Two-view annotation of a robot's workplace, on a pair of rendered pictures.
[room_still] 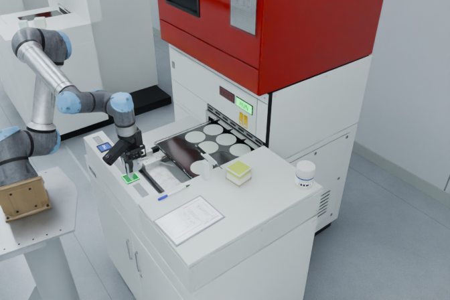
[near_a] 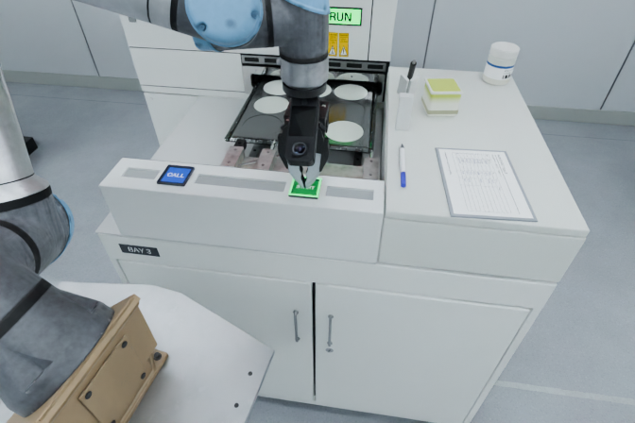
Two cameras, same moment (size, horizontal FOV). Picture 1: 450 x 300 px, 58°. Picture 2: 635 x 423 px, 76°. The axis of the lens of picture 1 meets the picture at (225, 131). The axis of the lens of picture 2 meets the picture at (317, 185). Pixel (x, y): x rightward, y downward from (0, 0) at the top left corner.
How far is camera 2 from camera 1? 125 cm
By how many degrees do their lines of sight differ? 36
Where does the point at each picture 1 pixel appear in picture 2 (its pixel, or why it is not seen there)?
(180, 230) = (502, 200)
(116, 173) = (268, 195)
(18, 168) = (61, 315)
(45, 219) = (189, 383)
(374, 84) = not seen: hidden behind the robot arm
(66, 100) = not seen: outside the picture
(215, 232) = (531, 173)
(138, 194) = (359, 200)
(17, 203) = (108, 404)
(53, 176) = not seen: hidden behind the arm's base
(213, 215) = (495, 159)
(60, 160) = not seen: outside the picture
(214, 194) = (446, 137)
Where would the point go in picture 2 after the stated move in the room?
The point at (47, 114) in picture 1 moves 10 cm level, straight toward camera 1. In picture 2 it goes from (18, 146) to (76, 159)
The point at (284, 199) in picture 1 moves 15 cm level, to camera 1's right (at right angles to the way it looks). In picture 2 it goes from (511, 101) to (536, 82)
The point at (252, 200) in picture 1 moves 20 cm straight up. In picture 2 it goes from (489, 119) to (517, 35)
